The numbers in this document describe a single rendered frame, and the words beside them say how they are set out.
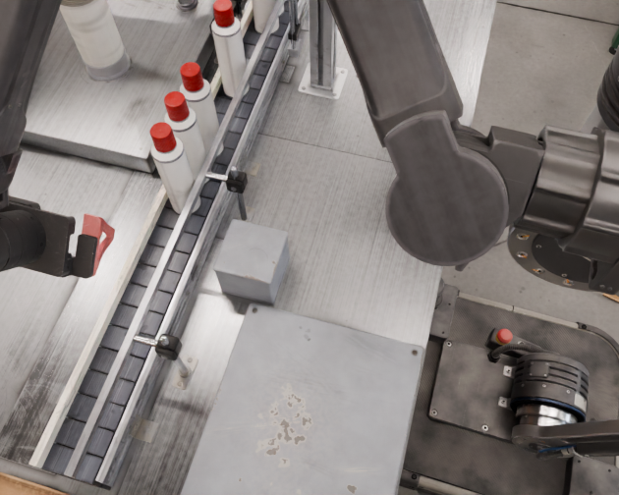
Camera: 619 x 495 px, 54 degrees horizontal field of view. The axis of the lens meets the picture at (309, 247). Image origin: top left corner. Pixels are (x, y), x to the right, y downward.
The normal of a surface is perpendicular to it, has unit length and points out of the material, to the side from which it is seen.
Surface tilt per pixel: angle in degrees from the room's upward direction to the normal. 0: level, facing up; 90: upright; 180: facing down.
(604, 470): 0
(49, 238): 39
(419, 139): 51
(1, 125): 105
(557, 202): 59
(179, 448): 0
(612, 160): 6
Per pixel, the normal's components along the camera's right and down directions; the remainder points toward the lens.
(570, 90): -0.01, -0.47
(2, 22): -0.19, 0.38
